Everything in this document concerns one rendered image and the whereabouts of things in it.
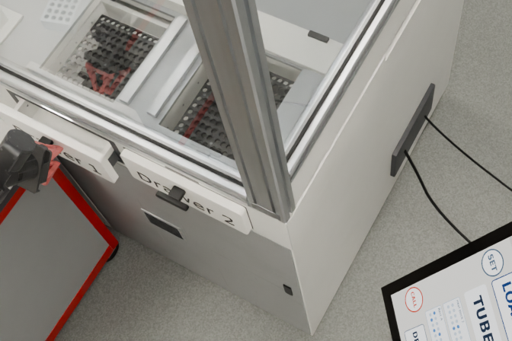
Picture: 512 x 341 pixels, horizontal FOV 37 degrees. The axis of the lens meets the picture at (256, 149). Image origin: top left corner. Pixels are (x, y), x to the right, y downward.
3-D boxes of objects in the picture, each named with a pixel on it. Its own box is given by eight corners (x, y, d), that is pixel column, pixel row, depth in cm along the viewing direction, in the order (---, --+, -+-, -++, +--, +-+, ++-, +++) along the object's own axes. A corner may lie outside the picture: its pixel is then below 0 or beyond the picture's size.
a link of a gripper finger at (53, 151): (75, 144, 160) (46, 153, 151) (69, 174, 162) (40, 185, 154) (50, 132, 162) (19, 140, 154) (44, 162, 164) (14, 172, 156)
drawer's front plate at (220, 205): (248, 235, 156) (241, 215, 146) (132, 176, 165) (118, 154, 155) (252, 228, 156) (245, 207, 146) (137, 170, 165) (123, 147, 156)
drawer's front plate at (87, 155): (115, 184, 165) (100, 161, 155) (12, 131, 174) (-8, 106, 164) (120, 177, 165) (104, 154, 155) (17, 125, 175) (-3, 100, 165)
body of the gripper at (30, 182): (50, 147, 152) (24, 154, 146) (41, 192, 156) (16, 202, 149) (25, 134, 154) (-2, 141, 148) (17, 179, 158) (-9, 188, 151)
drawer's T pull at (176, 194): (187, 212, 151) (185, 210, 149) (155, 196, 153) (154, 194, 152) (196, 197, 152) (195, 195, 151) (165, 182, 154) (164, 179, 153)
